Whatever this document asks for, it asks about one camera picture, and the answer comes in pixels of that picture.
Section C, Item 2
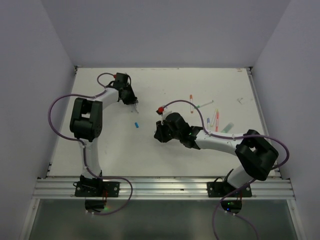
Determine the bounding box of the grey capped white pen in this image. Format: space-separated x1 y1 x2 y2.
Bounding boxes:
134 104 139 114

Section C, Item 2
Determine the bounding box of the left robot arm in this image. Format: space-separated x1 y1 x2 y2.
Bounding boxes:
69 73 138 199

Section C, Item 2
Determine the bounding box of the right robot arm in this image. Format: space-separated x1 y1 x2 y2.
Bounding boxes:
154 112 279 197

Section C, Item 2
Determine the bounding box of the green capped white pen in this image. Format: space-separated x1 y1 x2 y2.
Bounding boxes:
194 100 214 109

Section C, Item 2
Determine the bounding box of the purple capped white pen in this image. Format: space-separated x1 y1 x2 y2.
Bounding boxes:
206 117 211 131

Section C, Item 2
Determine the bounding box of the yellow capped white pen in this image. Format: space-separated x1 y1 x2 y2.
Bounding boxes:
210 108 219 127

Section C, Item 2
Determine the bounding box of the pink capped pen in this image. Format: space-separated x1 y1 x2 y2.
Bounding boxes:
215 111 220 132

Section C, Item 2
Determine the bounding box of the green highlighter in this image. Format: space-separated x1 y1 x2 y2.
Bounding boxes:
221 122 234 133

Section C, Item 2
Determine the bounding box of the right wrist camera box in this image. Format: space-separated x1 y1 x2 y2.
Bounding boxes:
156 106 172 122

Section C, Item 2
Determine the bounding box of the aluminium front rail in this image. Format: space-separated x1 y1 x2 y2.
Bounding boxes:
32 177 295 200

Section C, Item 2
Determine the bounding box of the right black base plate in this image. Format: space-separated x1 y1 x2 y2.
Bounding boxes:
206 177 253 214

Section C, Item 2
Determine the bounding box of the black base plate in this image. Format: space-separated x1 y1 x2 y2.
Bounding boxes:
206 177 253 214
72 175 120 213

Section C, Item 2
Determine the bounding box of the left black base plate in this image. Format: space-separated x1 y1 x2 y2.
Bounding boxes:
72 175 120 213

